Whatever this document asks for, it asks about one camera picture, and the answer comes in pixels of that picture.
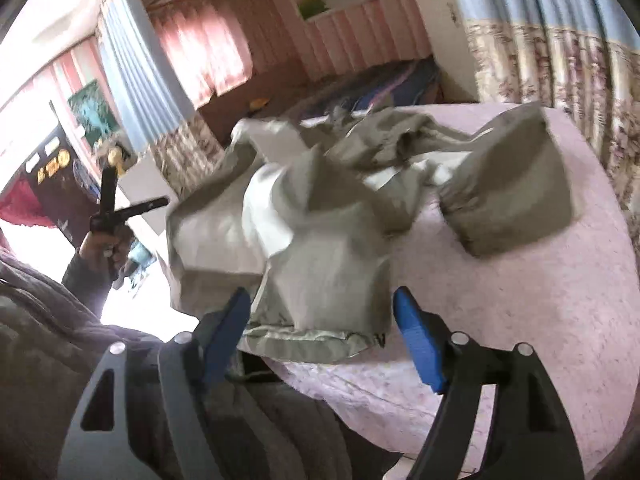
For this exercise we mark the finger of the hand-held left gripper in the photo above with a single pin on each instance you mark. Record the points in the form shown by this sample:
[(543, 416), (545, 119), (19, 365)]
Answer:
[(109, 192), (145, 207)]

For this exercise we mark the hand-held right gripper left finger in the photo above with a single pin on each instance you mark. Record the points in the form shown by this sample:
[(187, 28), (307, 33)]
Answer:
[(234, 320)]

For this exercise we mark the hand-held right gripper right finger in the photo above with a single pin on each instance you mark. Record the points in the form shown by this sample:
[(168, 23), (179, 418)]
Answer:
[(419, 342)]

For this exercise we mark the grey large jacket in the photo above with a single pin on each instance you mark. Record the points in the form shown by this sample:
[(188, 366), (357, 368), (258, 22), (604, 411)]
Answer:
[(310, 230)]

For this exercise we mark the person's left forearm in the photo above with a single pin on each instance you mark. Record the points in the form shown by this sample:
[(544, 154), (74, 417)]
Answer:
[(85, 285)]

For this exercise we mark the person's left hand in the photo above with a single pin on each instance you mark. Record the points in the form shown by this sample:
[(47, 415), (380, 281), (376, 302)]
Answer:
[(95, 250)]

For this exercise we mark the red cloth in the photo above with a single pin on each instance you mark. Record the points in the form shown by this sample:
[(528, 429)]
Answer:
[(22, 205)]

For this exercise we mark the pink floral bed sheet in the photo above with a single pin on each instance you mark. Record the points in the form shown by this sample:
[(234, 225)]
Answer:
[(525, 310)]

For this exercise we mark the blue floral curtain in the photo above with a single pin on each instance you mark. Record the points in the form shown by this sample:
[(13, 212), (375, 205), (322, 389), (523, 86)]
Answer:
[(140, 85), (550, 35)]

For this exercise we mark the small yellow object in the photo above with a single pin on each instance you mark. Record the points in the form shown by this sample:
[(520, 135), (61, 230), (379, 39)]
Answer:
[(258, 103)]

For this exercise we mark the pink curtain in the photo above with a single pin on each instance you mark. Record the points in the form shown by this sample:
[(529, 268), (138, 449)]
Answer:
[(200, 50)]

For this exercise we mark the striped purple blanket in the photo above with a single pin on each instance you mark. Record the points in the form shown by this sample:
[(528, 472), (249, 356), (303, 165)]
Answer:
[(380, 85)]

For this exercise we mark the white door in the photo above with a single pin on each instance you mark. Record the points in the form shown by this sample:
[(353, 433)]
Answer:
[(452, 60)]

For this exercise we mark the dark wall hanging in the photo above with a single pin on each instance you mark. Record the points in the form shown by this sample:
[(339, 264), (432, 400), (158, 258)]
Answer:
[(52, 180)]

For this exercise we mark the teal wall poster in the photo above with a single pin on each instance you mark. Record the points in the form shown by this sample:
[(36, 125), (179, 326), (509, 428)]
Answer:
[(92, 112)]

